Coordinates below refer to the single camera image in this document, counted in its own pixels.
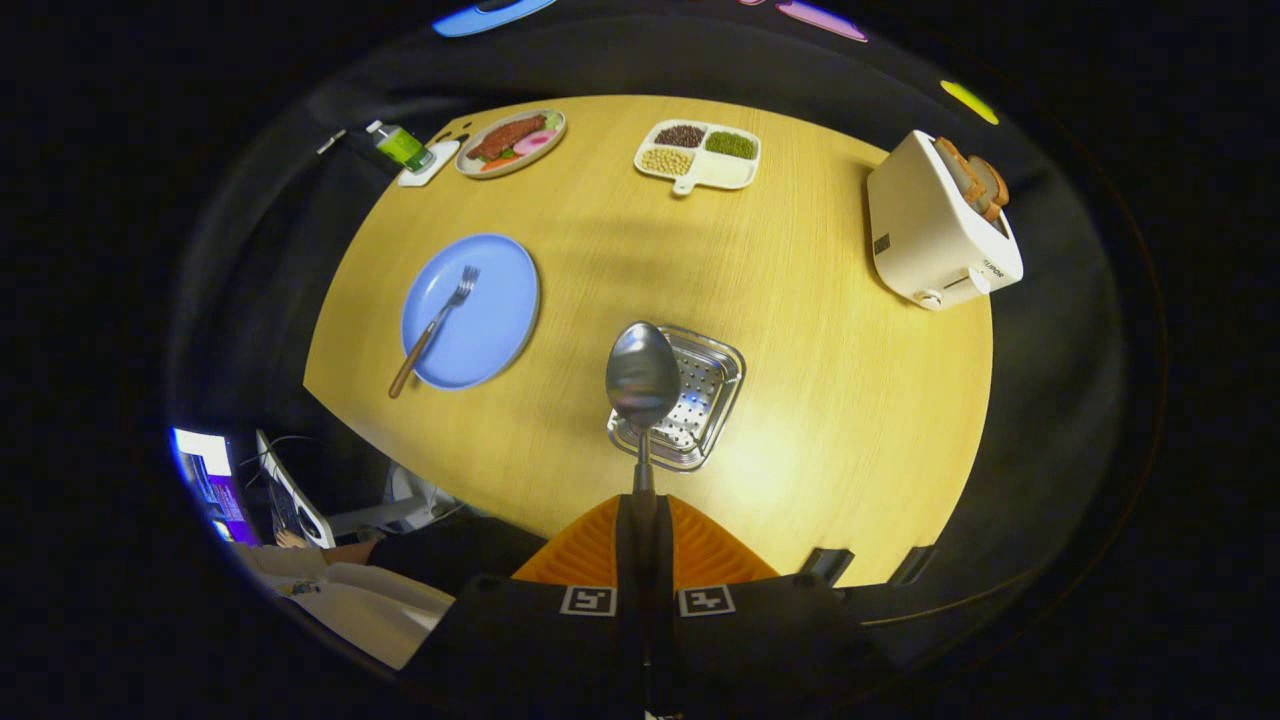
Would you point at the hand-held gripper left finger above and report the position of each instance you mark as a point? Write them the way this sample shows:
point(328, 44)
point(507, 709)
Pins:
point(540, 650)

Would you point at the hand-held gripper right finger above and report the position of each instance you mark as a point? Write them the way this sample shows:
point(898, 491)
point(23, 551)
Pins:
point(750, 650)

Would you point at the metal spoon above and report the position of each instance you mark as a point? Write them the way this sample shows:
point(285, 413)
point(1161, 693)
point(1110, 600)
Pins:
point(642, 375)

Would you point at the perforated metal basket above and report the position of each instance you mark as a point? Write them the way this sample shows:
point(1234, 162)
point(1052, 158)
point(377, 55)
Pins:
point(705, 400)

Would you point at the white laptop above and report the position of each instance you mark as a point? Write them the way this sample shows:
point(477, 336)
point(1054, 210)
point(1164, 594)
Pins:
point(300, 500)

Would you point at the blue plate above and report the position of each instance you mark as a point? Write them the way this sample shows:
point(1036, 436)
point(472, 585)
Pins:
point(490, 320)

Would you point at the lit computer screen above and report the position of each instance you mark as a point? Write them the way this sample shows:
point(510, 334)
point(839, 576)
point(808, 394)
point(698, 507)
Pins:
point(212, 475)

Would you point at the white toaster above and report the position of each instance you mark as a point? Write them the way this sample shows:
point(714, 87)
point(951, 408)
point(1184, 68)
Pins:
point(925, 235)

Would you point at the white divided dish with beans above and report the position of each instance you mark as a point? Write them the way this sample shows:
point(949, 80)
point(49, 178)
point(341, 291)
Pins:
point(700, 160)

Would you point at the white square coaster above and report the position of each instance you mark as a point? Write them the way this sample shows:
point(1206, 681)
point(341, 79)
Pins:
point(437, 165)

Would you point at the beige plate with meat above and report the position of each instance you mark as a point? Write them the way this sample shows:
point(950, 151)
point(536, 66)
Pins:
point(510, 140)

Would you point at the toasted bread slice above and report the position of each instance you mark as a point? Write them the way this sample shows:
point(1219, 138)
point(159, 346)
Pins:
point(992, 185)
point(960, 172)

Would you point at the green label water bottle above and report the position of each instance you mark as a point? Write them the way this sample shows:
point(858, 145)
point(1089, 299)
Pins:
point(402, 146)

